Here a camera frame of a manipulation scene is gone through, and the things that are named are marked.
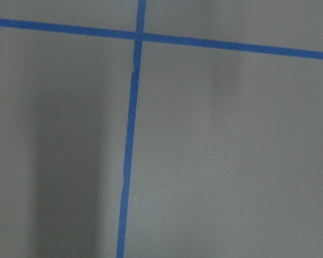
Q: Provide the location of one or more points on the brown paper table cover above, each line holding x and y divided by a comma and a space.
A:
161, 128

